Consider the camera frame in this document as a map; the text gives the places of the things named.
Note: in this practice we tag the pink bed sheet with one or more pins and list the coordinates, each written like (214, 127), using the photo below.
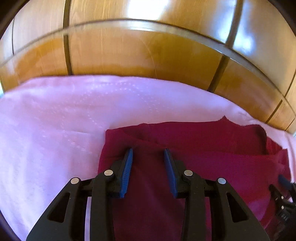
(53, 129)

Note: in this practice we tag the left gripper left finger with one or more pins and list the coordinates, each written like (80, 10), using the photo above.
(64, 218)

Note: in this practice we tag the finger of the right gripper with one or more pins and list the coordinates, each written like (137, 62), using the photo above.
(290, 186)
(279, 199)

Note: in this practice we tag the dark red knit sweater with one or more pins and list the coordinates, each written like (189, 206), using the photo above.
(244, 155)

